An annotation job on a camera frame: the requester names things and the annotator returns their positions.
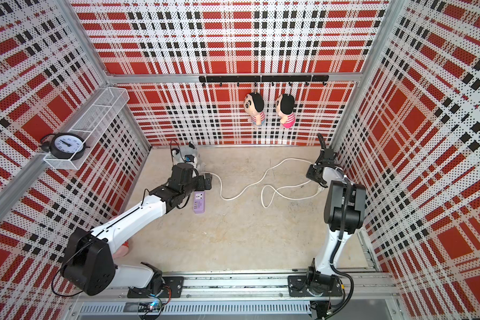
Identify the purple power strip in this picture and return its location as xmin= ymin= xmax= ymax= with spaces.
xmin=193 ymin=191 xmax=205 ymax=214

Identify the white power cord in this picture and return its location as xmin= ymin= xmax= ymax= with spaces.
xmin=199 ymin=157 xmax=327 ymax=209

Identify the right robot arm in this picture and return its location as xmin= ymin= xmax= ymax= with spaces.
xmin=288 ymin=147 xmax=366 ymax=297

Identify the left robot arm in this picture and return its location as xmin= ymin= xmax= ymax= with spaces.
xmin=59 ymin=163 xmax=212 ymax=298

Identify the grey husky plush toy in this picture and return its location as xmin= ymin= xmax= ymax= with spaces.
xmin=171 ymin=142 xmax=203 ymax=173

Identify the doll with pink shorts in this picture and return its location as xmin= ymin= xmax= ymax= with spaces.
xmin=276 ymin=93 xmax=296 ymax=129

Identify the doll with blue shorts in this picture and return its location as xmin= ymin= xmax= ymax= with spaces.
xmin=243 ymin=93 xmax=266 ymax=126

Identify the pink plush toy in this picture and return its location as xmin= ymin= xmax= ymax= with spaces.
xmin=112 ymin=241 xmax=129 ymax=259

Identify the black alarm clock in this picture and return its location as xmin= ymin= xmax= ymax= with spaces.
xmin=40 ymin=133 xmax=88 ymax=161

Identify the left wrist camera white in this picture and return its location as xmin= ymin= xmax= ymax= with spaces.
xmin=183 ymin=154 xmax=197 ymax=166

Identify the black hook rail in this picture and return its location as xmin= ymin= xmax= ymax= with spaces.
xmin=198 ymin=75 xmax=330 ymax=84

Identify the white wire basket shelf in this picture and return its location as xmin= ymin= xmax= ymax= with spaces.
xmin=43 ymin=87 xmax=129 ymax=170

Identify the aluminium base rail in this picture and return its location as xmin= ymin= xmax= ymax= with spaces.
xmin=64 ymin=269 xmax=405 ymax=319

